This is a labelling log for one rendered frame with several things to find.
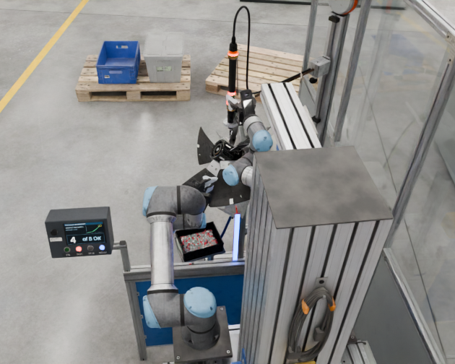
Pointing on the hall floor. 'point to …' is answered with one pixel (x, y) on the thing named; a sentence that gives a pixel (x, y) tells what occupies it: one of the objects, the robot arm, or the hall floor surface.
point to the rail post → (136, 320)
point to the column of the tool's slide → (331, 74)
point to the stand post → (242, 236)
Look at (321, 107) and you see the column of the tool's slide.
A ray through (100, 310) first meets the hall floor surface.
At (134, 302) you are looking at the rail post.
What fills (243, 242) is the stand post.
